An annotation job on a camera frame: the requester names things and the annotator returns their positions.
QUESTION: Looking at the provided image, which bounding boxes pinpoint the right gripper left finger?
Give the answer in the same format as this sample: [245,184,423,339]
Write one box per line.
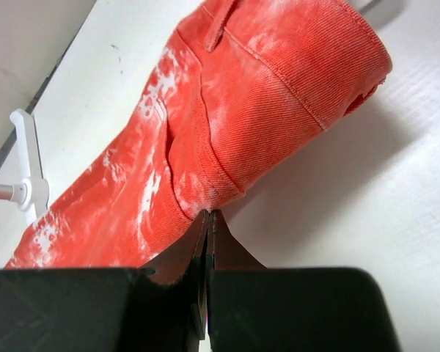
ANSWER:
[131,210,210,351]

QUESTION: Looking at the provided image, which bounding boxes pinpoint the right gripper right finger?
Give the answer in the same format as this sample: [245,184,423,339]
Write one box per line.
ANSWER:
[206,210,265,340]

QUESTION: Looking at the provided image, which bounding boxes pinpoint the red white patterned trousers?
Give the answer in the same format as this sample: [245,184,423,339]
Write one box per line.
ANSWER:
[7,1,392,268]

